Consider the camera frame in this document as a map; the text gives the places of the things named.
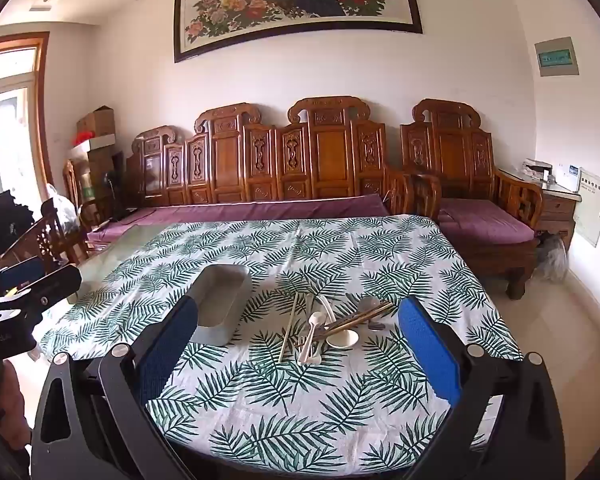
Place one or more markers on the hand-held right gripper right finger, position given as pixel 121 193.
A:
pixel 427 355

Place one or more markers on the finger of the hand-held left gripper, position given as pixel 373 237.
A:
pixel 55 281
pixel 22 271

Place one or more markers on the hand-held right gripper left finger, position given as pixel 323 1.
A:
pixel 170 342

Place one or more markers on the grey rectangular utensil container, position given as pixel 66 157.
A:
pixel 225 305

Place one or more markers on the white ceramic soup spoon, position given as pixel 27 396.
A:
pixel 342 342

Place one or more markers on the light wooden chopstick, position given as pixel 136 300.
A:
pixel 287 330

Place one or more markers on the white plastic spoon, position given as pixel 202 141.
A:
pixel 315 318

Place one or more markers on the person's left hand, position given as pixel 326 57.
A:
pixel 12 400

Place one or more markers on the dark wooden dining chair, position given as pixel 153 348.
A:
pixel 42 245

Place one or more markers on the black cloth pile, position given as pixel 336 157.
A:
pixel 5 220

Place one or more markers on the clear plastic bag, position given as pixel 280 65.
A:
pixel 62 210

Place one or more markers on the carved wooden side chair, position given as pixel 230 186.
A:
pixel 72 187

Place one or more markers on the black standing fan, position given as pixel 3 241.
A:
pixel 114 180

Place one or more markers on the green leaf print tablecloth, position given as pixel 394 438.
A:
pixel 290 410

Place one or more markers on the purple armchair cushion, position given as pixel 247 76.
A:
pixel 480 220

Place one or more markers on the red paper decoration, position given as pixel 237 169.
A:
pixel 84 136

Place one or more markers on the grey fluffy bundle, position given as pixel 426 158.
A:
pixel 551 255

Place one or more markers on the brown cardboard box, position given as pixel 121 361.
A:
pixel 97 122

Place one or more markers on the wooden side table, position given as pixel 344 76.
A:
pixel 555 210

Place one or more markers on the carved wooden armchair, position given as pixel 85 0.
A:
pixel 450 150

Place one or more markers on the small white box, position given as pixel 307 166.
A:
pixel 536 166

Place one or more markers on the long carved wooden sofa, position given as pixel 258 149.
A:
pixel 325 160

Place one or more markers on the white metal panel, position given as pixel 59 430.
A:
pixel 592 205

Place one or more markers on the white box blue label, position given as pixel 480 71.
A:
pixel 567 176

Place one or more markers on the framed peacock flower painting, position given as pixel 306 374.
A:
pixel 290 5

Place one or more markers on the wooden door frame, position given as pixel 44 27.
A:
pixel 42 110

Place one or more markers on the grey wall electrical box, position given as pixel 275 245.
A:
pixel 555 57

